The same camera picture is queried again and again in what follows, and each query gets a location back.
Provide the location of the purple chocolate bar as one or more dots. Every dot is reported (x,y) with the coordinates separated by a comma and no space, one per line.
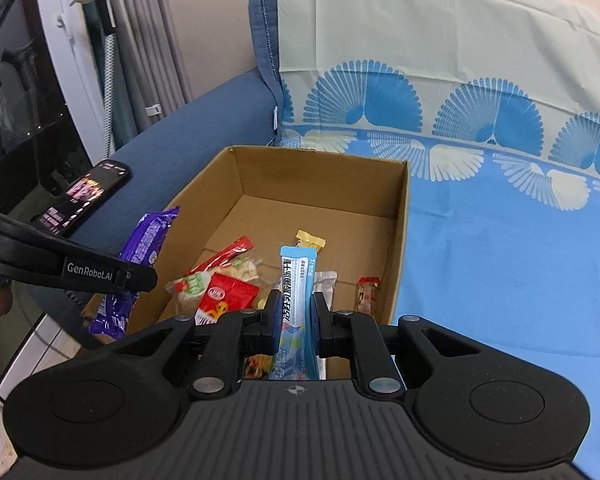
(140,253)

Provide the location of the red square snack packet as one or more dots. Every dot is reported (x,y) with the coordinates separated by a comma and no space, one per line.
(224,294)

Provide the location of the brown cardboard box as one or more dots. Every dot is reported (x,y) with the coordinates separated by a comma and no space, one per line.
(357,204)

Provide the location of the black smartphone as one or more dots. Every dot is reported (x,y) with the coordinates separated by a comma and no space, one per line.
(83,197)

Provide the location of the small red brown candy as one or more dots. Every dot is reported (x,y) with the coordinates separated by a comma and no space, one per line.
(367,289)

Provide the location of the thin red snack stick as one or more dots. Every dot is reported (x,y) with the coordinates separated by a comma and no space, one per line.
(238,247)

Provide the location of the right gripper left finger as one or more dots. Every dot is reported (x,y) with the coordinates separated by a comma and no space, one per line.
(226,344)

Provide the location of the red chip packet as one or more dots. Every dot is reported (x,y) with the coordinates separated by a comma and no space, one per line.
(257,367)

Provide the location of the yellow cartoon snack pack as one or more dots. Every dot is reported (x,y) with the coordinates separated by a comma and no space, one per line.
(306,240)

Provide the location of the green rice cracker pack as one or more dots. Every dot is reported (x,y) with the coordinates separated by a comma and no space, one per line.
(187,291)

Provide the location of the silver blue snack stick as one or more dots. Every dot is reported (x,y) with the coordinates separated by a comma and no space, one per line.
(296,357)

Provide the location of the blue white patterned sofa cover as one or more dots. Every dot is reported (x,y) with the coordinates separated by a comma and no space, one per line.
(480,159)

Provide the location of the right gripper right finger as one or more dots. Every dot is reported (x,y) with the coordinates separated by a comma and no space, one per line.
(356,337)

